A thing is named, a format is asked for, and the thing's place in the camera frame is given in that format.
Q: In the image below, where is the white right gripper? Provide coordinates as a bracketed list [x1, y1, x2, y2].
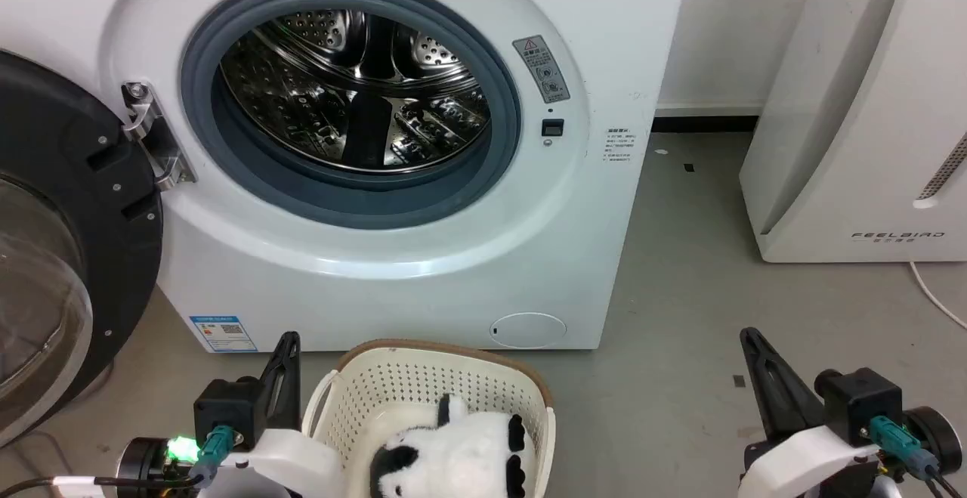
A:
[737, 326, 883, 498]

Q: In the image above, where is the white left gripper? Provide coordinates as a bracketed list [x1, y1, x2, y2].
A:
[198, 331, 345, 498]

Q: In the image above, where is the black white plush toy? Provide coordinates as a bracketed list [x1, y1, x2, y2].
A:
[369, 394, 528, 498]

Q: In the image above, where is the black round washer door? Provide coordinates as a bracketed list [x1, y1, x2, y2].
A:
[0, 50, 165, 447]

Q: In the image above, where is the silver metal door hinge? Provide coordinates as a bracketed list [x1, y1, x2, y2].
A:
[121, 81, 198, 191]

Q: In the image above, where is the stainless steel washing machine drum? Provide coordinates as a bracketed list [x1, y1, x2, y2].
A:
[218, 8, 493, 175]

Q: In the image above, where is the blue energy label sticker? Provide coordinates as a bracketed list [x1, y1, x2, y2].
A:
[189, 315, 258, 353]

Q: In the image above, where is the cream perforated laundry basket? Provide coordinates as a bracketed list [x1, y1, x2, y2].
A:
[301, 339, 558, 498]

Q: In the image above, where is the white front-load washing machine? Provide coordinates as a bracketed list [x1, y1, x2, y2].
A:
[0, 0, 693, 354]

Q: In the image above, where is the round white filter cover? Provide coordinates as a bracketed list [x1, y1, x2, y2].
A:
[490, 312, 568, 350]

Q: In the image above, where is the white Feelbird appliance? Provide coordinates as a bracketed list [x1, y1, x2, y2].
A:
[738, 0, 967, 264]

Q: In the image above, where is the grey rubber door gasket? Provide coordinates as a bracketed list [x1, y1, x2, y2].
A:
[180, 0, 523, 230]

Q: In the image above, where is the small printed text sticker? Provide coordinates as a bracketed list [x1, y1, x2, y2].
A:
[603, 128, 637, 164]

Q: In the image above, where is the grey warning sticker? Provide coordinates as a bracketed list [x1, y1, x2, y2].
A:
[512, 35, 572, 104]

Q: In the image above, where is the teal left camera connector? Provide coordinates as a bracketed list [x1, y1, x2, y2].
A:
[189, 425, 236, 485]

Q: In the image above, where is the teal camera connector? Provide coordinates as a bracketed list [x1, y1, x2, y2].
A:
[867, 416, 940, 479]
[189, 425, 236, 485]

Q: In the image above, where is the teal right camera connector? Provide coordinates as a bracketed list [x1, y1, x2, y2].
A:
[867, 416, 940, 479]

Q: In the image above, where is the white power cable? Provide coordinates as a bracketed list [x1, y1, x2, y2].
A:
[908, 261, 967, 330]

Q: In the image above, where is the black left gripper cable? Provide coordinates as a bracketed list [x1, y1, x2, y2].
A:
[0, 472, 205, 498]

